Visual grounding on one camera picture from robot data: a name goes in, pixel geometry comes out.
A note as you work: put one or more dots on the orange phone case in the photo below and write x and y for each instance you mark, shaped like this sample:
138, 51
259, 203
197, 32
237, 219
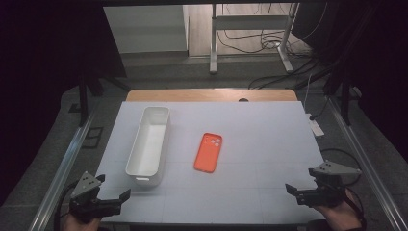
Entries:
208, 154

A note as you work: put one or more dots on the white cabinet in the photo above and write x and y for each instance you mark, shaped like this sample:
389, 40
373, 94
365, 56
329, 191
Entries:
147, 29

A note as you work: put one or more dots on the person's left hand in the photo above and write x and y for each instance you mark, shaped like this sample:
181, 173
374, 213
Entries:
77, 225

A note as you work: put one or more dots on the person's right hand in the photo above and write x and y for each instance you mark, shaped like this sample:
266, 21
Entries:
343, 216

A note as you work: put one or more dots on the white power strip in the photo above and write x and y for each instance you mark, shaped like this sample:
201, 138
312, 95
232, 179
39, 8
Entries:
316, 126

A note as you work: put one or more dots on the black curtain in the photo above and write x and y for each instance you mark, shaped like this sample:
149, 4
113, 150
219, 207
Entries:
378, 64
41, 80

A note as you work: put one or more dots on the white plastic storage bin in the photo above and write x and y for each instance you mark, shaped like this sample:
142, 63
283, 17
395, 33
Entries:
149, 144

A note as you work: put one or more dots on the white table cover board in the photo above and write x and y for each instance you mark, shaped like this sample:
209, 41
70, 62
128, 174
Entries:
256, 144

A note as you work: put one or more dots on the black metal stand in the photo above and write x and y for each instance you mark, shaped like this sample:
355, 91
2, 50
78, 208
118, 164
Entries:
345, 102
83, 99

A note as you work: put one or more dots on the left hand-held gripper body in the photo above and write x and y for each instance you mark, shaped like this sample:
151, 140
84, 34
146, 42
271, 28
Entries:
85, 187

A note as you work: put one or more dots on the aluminium rail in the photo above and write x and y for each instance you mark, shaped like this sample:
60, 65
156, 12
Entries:
369, 166
64, 173

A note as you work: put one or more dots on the white metal desk frame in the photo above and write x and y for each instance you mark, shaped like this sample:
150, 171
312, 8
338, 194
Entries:
250, 22

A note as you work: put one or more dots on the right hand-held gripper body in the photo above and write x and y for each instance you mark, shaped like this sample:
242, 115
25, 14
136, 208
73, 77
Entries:
324, 195

